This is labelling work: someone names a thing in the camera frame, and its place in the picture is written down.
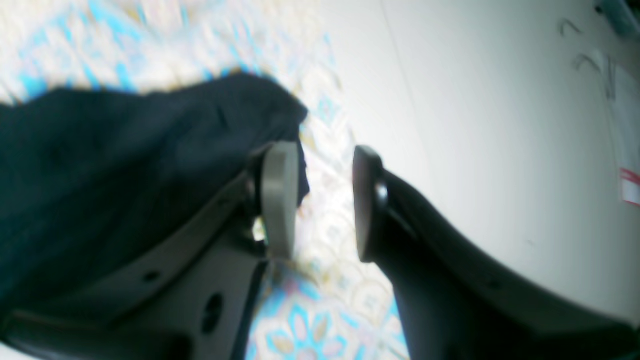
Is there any patterned tablecloth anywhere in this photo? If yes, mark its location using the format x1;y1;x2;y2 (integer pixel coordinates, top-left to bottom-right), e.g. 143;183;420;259
1;0;410;360

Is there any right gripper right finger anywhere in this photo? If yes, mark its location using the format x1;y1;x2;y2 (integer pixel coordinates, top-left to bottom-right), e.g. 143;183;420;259
352;145;639;360

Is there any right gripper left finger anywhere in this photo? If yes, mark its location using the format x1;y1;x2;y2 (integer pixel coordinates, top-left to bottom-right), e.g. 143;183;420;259
1;142;300;360

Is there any black t-shirt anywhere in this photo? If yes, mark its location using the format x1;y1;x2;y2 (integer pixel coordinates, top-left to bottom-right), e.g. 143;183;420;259
0;73;308;316

